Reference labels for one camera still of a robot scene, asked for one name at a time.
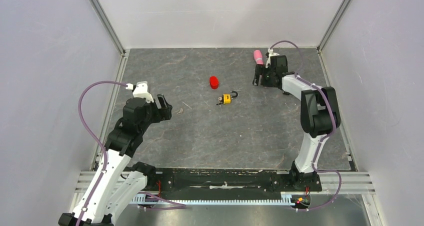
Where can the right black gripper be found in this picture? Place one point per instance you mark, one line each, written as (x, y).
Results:
(259, 72)

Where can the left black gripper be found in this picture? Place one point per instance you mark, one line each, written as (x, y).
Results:
(163, 113)

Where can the pink pen-shaped stick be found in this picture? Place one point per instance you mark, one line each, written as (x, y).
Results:
(258, 57)

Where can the yellow black padlock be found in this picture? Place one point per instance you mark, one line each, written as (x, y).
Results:
(228, 97)

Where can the metal key bunch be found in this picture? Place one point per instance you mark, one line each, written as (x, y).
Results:
(220, 101)

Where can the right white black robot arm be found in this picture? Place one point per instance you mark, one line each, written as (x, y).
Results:
(319, 111)

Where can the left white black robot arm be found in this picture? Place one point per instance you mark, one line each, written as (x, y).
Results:
(103, 202)

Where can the red cylindrical cap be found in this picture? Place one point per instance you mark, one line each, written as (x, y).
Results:
(214, 82)

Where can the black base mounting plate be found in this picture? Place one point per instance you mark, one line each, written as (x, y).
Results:
(228, 184)

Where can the left aluminium frame rail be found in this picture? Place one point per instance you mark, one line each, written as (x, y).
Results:
(123, 59)

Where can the aluminium frame rail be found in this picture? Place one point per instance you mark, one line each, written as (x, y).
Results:
(123, 59)
(330, 59)

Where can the right aluminium frame rail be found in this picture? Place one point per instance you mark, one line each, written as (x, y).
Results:
(330, 59)

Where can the white slotted cable duct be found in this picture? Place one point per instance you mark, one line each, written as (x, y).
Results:
(284, 200)

